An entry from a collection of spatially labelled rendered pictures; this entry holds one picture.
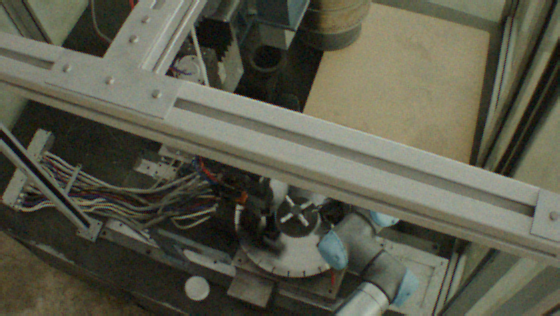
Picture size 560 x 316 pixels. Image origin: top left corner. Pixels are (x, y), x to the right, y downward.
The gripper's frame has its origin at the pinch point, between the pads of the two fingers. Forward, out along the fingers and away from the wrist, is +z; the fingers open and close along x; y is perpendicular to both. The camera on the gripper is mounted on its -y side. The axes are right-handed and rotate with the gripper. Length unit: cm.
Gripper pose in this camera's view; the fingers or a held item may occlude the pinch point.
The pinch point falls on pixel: (326, 208)
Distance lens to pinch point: 160.8
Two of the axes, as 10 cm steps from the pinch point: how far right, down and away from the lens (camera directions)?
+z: -3.5, 1.0, 9.3
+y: -8.2, 4.5, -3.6
